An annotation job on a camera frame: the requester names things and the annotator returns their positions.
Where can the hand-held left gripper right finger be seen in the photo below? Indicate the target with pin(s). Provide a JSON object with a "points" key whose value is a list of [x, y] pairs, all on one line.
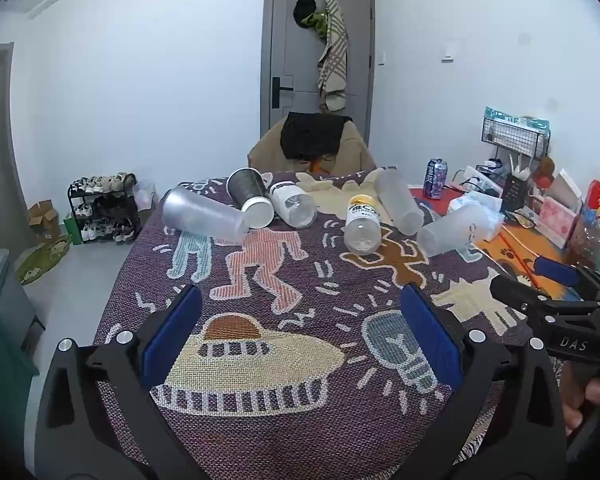
{"points": [[430, 335]]}

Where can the black utensil holder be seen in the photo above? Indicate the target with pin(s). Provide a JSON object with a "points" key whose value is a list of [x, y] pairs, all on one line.
{"points": [[515, 190]]}

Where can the clear bottle with yellow label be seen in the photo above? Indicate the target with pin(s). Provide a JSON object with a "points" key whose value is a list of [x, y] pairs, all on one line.
{"points": [[362, 227]]}

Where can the brown plush toy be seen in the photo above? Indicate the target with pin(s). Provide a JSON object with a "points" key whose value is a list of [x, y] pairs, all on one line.
{"points": [[545, 170]]}

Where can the red mat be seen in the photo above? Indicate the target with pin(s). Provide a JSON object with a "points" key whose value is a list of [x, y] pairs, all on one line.
{"points": [[425, 205]]}

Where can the grey door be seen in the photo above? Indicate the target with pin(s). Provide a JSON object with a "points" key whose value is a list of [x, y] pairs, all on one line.
{"points": [[290, 50]]}

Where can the orange stick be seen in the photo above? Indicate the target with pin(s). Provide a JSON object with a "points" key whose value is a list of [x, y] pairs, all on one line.
{"points": [[522, 260]]}

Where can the striped beige scarf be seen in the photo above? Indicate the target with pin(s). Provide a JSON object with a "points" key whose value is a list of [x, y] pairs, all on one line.
{"points": [[332, 60]]}

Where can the eyeglasses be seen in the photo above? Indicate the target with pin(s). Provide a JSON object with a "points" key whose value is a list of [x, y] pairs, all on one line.
{"points": [[522, 219]]}

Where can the white tissue packet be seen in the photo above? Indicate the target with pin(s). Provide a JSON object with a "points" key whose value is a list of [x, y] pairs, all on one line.
{"points": [[485, 220]]}

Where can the teal packets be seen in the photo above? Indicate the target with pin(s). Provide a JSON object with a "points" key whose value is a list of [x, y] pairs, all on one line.
{"points": [[515, 120]]}

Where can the grey cup with white lid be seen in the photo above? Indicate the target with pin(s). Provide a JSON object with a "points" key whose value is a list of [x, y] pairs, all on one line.
{"points": [[245, 186]]}

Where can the green bag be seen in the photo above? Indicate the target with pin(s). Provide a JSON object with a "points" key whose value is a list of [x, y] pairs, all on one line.
{"points": [[73, 230]]}

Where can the white light switch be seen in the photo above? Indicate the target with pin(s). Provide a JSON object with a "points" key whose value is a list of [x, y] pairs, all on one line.
{"points": [[448, 51]]}

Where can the black hat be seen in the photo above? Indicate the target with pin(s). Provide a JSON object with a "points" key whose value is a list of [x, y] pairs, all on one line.
{"points": [[304, 10]]}

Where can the black garment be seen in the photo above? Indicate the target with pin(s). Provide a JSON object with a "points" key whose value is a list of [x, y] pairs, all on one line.
{"points": [[312, 135]]}

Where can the clear bottle with white cap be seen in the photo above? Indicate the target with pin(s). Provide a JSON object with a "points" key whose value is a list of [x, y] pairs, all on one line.
{"points": [[292, 205]]}

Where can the purple drink can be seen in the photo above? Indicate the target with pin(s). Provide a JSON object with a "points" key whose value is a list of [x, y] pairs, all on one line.
{"points": [[436, 180]]}

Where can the pink floral box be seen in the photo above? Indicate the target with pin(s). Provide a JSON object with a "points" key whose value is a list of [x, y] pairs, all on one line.
{"points": [[555, 220]]}

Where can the green floor rug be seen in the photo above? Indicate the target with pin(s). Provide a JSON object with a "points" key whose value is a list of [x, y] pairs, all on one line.
{"points": [[42, 260]]}

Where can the white plastic bag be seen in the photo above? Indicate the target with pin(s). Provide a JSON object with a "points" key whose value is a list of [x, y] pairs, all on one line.
{"points": [[145, 197]]}

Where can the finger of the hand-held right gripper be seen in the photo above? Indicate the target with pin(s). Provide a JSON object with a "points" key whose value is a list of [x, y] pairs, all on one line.
{"points": [[557, 271], [517, 294]]}

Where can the orange printed mat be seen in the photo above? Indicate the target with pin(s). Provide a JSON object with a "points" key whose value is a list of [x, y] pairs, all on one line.
{"points": [[520, 250]]}

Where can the grey sofa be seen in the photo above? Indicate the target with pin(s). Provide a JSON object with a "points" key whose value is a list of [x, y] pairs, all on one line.
{"points": [[5, 285]]}

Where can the printed purple blanket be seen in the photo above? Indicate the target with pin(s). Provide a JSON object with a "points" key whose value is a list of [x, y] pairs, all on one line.
{"points": [[305, 360]]}

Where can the large frosted plastic cup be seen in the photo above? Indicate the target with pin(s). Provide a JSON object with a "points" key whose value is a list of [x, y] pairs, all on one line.
{"points": [[200, 212]]}

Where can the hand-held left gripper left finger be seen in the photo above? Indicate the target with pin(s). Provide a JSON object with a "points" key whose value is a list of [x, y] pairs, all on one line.
{"points": [[172, 332]]}

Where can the cardboard box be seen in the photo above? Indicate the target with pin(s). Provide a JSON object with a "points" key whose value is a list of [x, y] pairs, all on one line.
{"points": [[42, 220]]}

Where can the white power strip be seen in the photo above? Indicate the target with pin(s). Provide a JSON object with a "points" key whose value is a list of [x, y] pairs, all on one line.
{"points": [[480, 177]]}

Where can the group of shoes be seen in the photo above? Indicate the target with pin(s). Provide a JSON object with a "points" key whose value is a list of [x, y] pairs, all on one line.
{"points": [[102, 205]]}

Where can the black shoe rack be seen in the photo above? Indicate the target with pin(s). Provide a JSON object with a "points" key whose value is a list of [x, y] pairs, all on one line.
{"points": [[70, 210]]}

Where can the green cloth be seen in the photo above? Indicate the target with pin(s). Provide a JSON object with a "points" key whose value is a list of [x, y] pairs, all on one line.
{"points": [[316, 22]]}

